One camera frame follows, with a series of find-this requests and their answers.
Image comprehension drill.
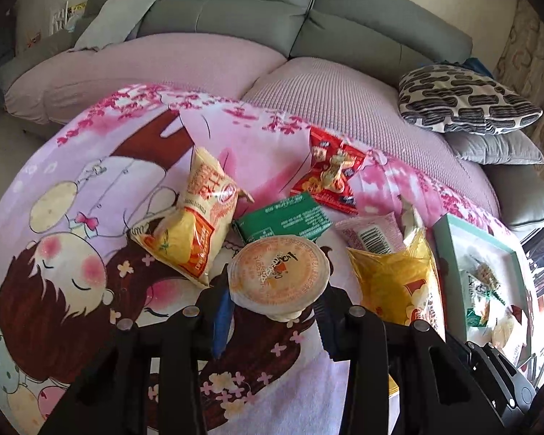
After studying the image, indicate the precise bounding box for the yellow soft bread packet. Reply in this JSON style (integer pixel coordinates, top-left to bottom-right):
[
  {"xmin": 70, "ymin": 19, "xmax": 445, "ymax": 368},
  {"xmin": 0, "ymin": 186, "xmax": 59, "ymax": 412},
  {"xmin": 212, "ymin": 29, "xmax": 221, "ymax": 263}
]
[{"xmin": 348, "ymin": 229, "xmax": 445, "ymax": 337}]

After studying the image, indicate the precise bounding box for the pink barcode snack packet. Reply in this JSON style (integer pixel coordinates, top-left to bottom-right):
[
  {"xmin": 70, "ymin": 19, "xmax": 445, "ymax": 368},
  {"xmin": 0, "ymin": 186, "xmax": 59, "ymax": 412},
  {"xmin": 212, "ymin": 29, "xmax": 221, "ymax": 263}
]
[{"xmin": 335, "ymin": 212, "xmax": 406, "ymax": 254}]

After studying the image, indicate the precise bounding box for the orange lidded jelly cup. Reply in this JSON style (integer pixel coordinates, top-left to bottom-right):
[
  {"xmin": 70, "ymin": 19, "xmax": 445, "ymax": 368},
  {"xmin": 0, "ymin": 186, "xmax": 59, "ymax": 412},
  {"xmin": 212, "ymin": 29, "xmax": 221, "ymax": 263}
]
[{"xmin": 228, "ymin": 236, "xmax": 331, "ymax": 322}]

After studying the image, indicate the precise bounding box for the red peanut snack packet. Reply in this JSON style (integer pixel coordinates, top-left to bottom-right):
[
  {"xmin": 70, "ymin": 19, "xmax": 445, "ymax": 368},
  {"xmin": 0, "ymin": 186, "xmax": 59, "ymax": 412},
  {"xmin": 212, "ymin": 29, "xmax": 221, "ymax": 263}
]
[{"xmin": 290, "ymin": 127, "xmax": 366, "ymax": 215}]

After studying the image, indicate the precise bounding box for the clear green biscuit packet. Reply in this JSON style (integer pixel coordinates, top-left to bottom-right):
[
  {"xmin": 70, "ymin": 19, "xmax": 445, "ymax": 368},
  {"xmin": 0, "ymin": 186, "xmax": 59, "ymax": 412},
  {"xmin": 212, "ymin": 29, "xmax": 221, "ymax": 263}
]
[{"xmin": 463, "ymin": 262, "xmax": 506, "ymax": 328}]

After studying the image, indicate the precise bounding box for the clear white cake packet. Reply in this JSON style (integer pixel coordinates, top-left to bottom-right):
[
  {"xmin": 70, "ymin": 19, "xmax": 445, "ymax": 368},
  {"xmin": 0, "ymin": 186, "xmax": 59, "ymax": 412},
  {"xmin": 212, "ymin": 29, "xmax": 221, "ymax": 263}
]
[{"xmin": 491, "ymin": 304, "xmax": 528, "ymax": 359}]

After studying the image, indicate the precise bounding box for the teal rimmed white tray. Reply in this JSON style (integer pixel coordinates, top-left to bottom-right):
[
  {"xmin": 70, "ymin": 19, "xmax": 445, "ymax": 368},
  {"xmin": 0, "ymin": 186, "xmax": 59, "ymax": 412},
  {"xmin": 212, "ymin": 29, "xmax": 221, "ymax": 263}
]
[{"xmin": 432, "ymin": 214, "xmax": 533, "ymax": 365}]

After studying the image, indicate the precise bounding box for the pale green white snack packet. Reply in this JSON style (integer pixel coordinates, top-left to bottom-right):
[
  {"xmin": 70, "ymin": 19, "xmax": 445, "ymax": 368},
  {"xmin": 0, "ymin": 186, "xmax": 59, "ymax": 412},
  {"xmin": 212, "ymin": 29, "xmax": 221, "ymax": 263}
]
[{"xmin": 399, "ymin": 195, "xmax": 425, "ymax": 247}]

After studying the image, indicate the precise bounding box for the orange yellow snack packet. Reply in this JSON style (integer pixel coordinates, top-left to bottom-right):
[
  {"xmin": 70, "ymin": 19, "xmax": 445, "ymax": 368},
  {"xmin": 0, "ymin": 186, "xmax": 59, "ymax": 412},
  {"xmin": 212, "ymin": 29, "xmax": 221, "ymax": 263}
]
[{"xmin": 129, "ymin": 147, "xmax": 253, "ymax": 289}]

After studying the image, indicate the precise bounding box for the pink cartoon blanket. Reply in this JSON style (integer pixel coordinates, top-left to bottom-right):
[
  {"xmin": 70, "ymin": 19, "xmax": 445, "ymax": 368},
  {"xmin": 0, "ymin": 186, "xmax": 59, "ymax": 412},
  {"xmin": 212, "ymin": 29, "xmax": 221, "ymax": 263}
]
[{"xmin": 0, "ymin": 84, "xmax": 512, "ymax": 434}]

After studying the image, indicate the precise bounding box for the green rectangular snack packet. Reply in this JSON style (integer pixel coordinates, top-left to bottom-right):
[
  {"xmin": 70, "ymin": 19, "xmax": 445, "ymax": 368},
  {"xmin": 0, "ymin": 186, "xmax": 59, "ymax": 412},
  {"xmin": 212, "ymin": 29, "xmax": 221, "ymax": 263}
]
[{"xmin": 233, "ymin": 192, "xmax": 332, "ymax": 244}]

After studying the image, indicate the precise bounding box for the grey cushion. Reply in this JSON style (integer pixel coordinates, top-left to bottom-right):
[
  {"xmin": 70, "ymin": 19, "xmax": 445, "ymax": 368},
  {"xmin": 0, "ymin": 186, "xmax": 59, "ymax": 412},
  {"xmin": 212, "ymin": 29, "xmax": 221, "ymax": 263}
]
[{"xmin": 444, "ymin": 130, "xmax": 544, "ymax": 165}]

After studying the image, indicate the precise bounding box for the black white patterned cushion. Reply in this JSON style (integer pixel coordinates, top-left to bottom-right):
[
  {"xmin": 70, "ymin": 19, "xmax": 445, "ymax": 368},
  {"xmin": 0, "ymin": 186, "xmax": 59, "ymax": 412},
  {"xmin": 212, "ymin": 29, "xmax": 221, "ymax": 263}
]
[{"xmin": 399, "ymin": 64, "xmax": 543, "ymax": 136}]

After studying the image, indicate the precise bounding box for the pink waffle sofa cover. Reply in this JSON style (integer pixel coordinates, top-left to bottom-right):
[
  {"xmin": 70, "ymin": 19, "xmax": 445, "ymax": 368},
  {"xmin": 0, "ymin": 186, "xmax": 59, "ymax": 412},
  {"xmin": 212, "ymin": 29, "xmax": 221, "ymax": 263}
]
[{"xmin": 0, "ymin": 33, "xmax": 500, "ymax": 216}]

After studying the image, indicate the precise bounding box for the teal cloth behind cushion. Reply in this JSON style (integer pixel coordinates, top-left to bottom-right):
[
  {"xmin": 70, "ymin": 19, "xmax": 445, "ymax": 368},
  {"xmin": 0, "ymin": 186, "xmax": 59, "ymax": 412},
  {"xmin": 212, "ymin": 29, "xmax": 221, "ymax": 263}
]
[{"xmin": 437, "ymin": 57, "xmax": 494, "ymax": 80}]

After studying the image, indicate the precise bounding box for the patterned beige curtain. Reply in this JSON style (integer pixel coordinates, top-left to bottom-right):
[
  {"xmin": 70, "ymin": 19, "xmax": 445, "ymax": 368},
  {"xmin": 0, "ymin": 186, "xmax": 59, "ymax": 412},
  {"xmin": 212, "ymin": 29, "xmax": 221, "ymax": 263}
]
[{"xmin": 495, "ymin": 0, "xmax": 544, "ymax": 180}]

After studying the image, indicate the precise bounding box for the light grey pillow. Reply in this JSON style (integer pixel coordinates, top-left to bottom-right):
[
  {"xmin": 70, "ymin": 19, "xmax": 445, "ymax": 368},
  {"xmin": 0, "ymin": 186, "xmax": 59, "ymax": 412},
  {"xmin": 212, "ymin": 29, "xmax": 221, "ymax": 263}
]
[{"xmin": 73, "ymin": 0, "xmax": 157, "ymax": 51}]

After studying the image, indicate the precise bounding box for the grey sofa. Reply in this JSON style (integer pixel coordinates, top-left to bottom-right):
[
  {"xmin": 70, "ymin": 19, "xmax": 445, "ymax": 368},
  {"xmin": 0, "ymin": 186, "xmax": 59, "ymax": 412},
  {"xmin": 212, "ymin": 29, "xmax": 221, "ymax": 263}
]
[{"xmin": 0, "ymin": 0, "xmax": 544, "ymax": 237}]

